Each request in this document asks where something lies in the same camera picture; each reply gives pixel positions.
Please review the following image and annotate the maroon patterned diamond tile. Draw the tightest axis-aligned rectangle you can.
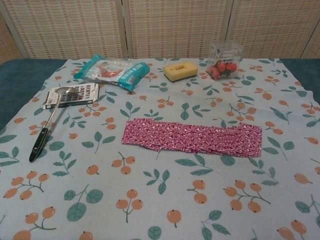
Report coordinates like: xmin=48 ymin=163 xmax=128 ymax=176
xmin=238 ymin=121 xmax=263 ymax=159

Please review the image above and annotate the flattened printed card box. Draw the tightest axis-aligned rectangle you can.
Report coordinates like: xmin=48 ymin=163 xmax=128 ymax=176
xmin=42 ymin=83 xmax=100 ymax=110

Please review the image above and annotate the pink patterned folded cloth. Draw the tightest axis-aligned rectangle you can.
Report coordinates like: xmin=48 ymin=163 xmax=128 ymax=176
xmin=120 ymin=117 xmax=251 ymax=157

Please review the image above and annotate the yellow sponge with dark base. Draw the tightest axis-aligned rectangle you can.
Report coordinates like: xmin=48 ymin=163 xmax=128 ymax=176
xmin=162 ymin=62 xmax=199 ymax=83

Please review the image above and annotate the teal and clear snack bag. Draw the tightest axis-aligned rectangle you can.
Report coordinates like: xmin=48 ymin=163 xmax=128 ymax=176
xmin=73 ymin=54 xmax=151 ymax=92

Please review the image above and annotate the light blue fruit-print tablecloth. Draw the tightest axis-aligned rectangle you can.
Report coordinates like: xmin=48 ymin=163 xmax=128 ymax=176
xmin=0 ymin=56 xmax=320 ymax=240

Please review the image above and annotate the red toy tomato bunch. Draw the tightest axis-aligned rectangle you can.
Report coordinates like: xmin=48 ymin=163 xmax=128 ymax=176
xmin=207 ymin=62 xmax=238 ymax=80

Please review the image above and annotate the woven folding screen panel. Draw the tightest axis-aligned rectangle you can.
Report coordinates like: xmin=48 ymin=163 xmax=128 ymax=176
xmin=122 ymin=0 xmax=237 ymax=60
xmin=0 ymin=0 xmax=129 ymax=63
xmin=228 ymin=0 xmax=320 ymax=61

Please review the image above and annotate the steel ladle with black handle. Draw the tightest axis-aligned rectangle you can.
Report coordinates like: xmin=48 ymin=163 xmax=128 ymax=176
xmin=28 ymin=86 xmax=79 ymax=163

